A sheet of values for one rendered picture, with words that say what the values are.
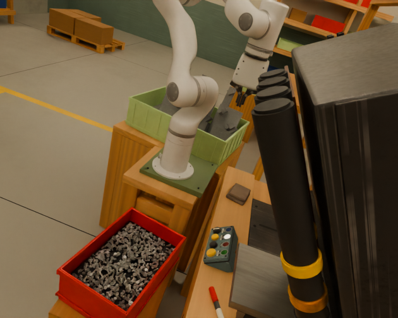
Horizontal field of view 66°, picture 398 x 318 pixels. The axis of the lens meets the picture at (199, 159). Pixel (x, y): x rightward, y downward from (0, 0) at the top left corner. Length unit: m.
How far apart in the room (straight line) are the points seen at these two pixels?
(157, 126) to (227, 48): 6.21
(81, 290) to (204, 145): 0.99
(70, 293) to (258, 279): 0.49
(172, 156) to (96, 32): 5.02
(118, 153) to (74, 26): 4.74
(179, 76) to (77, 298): 0.78
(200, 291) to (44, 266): 1.31
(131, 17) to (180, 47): 7.30
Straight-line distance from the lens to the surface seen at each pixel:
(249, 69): 1.03
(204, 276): 0.94
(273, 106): 0.28
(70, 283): 0.88
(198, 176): 1.37
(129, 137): 1.77
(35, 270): 2.05
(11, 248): 2.17
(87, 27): 6.25
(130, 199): 1.36
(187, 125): 1.22
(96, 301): 0.85
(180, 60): 1.19
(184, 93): 1.13
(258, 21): 0.94
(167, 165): 1.31
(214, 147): 1.58
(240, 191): 1.27
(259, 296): 0.66
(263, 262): 0.72
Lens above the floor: 1.61
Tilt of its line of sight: 29 degrees down
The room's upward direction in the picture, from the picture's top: 18 degrees clockwise
